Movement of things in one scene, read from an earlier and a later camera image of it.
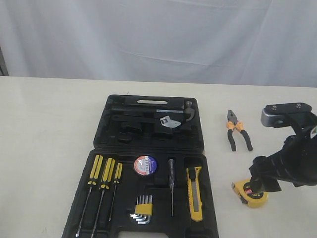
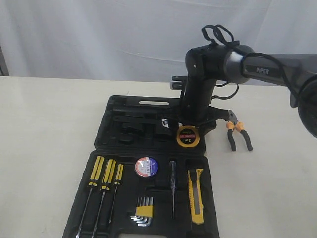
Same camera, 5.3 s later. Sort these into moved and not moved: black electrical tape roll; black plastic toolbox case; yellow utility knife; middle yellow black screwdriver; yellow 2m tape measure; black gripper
Moved: black gripper; yellow 2m tape measure
Not moved: yellow utility knife; black plastic toolbox case; middle yellow black screwdriver; black electrical tape roll
